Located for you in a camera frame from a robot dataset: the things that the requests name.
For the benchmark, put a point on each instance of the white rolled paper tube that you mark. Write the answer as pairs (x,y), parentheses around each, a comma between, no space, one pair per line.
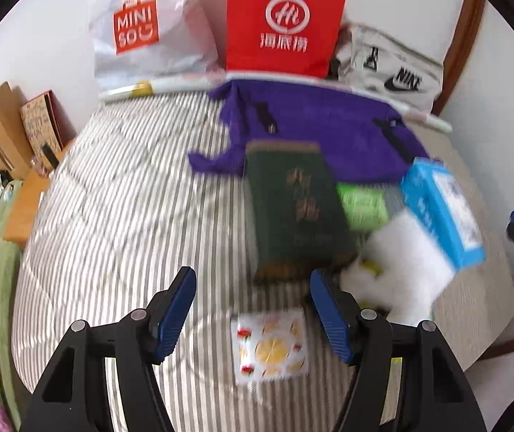
(122,92)

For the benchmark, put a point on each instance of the dark green box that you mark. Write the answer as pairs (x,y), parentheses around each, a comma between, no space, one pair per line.
(293,207)

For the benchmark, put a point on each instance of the green wet wipes pack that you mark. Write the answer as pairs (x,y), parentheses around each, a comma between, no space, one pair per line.
(362,207)

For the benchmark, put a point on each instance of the wooden bedside stand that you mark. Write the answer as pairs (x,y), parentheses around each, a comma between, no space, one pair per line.
(25,207)

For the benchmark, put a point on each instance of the wooden bed frame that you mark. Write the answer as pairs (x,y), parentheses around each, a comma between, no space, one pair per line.
(464,45)

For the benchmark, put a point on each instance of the brown cardboard box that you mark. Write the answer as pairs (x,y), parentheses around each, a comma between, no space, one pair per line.
(43,121)

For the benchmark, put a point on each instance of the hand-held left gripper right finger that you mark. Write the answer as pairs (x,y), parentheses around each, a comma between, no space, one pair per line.
(329,315)

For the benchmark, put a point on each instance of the white plastic shopping bag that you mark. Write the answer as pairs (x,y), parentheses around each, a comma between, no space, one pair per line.
(171,18)

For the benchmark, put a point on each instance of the red paper bag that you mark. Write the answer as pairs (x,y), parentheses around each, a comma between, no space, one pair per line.
(284,22)

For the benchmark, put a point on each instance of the white fruit print packet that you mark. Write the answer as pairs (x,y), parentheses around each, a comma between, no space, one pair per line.
(270,346)

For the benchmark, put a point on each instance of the white sponge block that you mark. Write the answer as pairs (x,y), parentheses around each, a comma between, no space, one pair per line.
(407,247)

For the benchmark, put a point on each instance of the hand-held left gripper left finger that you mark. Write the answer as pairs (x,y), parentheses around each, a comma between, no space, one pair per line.
(173,319)

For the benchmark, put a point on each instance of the blue tissue pack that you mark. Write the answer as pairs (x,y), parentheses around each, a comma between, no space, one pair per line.
(446,211)

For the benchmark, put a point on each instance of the striped mattress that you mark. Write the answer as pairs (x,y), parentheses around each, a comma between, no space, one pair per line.
(126,216)

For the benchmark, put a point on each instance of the grey waist bag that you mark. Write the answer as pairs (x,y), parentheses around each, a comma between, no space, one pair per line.
(396,67)

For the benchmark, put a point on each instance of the green bedding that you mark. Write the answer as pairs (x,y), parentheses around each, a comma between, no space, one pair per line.
(7,279)

